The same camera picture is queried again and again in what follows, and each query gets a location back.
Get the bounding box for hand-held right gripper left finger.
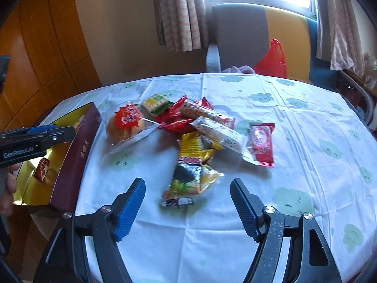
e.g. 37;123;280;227
32;178;146;283

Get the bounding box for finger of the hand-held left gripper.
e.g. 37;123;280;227
0;125;59;140
38;126;76;150

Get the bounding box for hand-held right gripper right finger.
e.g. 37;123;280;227
230;179;344;283

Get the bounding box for maroon gift box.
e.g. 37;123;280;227
13;102;101;212

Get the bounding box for small square red snack packet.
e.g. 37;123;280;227
33;157;51;182

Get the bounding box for bread packet with red label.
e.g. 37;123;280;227
104;103;160;154

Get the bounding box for red and white snack packet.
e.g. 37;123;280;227
242;122;276;169

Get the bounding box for white pastry packet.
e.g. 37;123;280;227
191;116;248;154

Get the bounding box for clear rice cracker bar packet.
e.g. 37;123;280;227
180;101;236;129

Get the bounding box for long red foil snack packet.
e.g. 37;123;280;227
156;95;189;123

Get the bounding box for person's left hand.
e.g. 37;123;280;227
0;163;17;217

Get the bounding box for white cloud print tablecloth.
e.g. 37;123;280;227
31;72;374;283

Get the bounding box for wooden cabinet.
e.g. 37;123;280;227
0;0;102;132

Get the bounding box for pink cloth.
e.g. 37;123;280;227
221;65;257;75

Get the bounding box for red plastic bag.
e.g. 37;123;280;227
253;38;288;79

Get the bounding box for beige patterned curtain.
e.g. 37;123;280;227
311;0;366;75
151;0;210;53

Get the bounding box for grey yellow blue armchair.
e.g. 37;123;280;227
206;4;343;84

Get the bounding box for metal rail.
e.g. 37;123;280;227
338;70;377;134

